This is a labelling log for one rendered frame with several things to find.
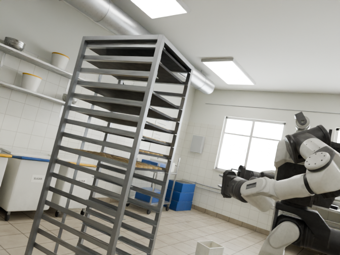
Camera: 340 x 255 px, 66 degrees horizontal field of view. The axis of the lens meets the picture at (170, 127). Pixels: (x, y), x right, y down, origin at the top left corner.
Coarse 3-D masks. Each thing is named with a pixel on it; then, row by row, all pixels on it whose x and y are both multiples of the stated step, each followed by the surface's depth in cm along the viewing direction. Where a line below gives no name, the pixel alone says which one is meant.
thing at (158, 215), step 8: (192, 72) 190; (184, 88) 188; (184, 104) 186; (176, 128) 185; (176, 136) 184; (176, 144) 185; (168, 160) 183; (168, 168) 181; (168, 176) 182; (160, 192) 181; (160, 200) 180; (160, 216) 180; (152, 232) 178; (152, 240) 177; (152, 248) 177
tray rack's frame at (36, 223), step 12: (84, 36) 178; (96, 36) 173; (108, 36) 168; (120, 36) 163; (132, 36) 159; (144, 36) 155; (156, 36) 151; (84, 48) 178; (168, 48) 159; (180, 60) 175; (72, 84) 175; (72, 96) 176; (60, 120) 173; (60, 132) 171; (84, 132) 192; (60, 144) 173; (48, 168) 170; (96, 168) 210; (48, 180) 169; (96, 180) 208; (36, 216) 166; (36, 228) 167; (60, 228) 186; (84, 228) 205
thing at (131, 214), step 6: (90, 198) 207; (96, 198) 204; (102, 204) 200; (108, 204) 198; (114, 210) 191; (126, 210) 190; (132, 216) 187; (138, 216) 185; (144, 222) 179; (150, 222) 180; (156, 222) 178
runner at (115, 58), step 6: (84, 60) 181; (90, 60) 178; (96, 60) 175; (102, 60) 172; (108, 60) 169; (114, 60) 166; (120, 60) 164; (126, 60) 161; (132, 60) 159; (138, 60) 157; (144, 60) 155; (150, 60) 153
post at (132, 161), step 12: (156, 48) 149; (156, 60) 148; (156, 72) 149; (144, 96) 147; (144, 108) 145; (144, 120) 145; (132, 156) 143; (132, 168) 142; (120, 204) 140; (120, 216) 139; (108, 252) 138
